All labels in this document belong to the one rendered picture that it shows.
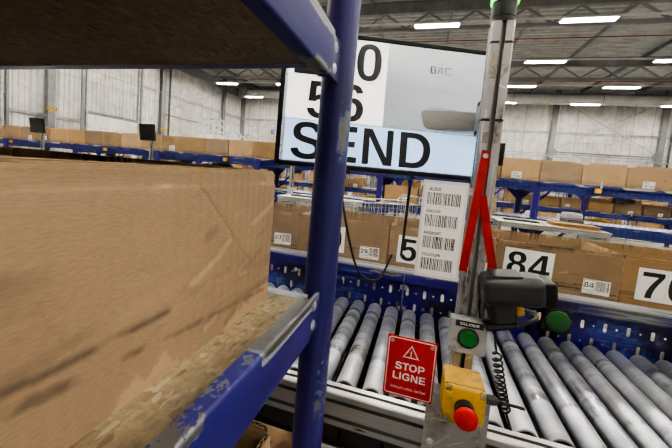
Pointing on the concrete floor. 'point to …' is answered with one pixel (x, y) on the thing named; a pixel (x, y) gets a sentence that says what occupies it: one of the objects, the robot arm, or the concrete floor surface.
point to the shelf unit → (273, 3)
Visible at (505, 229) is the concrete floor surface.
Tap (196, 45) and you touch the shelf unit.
